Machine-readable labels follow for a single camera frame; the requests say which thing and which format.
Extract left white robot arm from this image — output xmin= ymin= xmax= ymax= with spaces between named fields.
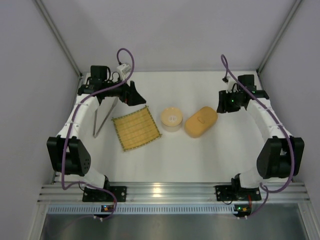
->
xmin=46 ymin=63 xmax=146 ymax=190

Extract metal tongs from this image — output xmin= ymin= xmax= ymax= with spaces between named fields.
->
xmin=93 ymin=97 xmax=119 ymax=139

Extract round metal-lined container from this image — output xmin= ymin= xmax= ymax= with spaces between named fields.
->
xmin=161 ymin=118 xmax=183 ymax=133

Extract slotted grey cable duct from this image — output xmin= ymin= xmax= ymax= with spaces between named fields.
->
xmin=47 ymin=204 xmax=238 ymax=215

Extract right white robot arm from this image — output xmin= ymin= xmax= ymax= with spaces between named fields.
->
xmin=217 ymin=74 xmax=305 ymax=189

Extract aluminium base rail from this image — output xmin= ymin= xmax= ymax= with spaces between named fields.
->
xmin=36 ymin=182 xmax=311 ymax=205

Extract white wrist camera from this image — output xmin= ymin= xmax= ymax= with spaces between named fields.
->
xmin=116 ymin=63 xmax=132 ymax=81
xmin=222 ymin=76 xmax=237 ymax=93

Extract round beige lid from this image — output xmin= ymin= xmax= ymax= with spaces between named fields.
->
xmin=160 ymin=107 xmax=183 ymax=121

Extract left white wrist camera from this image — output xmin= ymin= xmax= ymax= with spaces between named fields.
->
xmin=116 ymin=63 xmax=132 ymax=81

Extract beige oval lunch box lid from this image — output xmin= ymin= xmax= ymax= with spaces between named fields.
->
xmin=184 ymin=106 xmax=218 ymax=138

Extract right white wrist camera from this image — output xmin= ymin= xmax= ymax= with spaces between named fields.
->
xmin=222 ymin=76 xmax=237 ymax=93

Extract bamboo mat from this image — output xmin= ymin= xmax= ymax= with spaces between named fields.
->
xmin=112 ymin=105 xmax=162 ymax=152

